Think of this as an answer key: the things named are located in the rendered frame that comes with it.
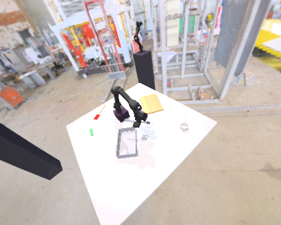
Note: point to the light orange wooden board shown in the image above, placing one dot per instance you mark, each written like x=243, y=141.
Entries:
x=151, y=104

